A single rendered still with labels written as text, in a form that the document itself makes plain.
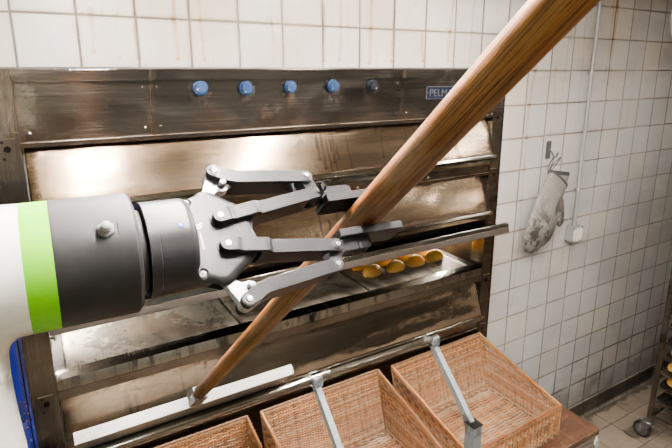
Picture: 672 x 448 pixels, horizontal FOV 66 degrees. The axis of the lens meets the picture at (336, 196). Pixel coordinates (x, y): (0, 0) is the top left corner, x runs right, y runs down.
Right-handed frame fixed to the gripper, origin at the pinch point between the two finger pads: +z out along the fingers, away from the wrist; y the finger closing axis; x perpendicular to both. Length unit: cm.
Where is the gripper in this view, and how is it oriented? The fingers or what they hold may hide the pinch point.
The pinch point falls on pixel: (359, 217)
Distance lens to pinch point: 49.9
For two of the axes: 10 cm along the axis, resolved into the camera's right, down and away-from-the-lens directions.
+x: 3.9, -4.9, -7.8
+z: 8.6, -1.1, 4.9
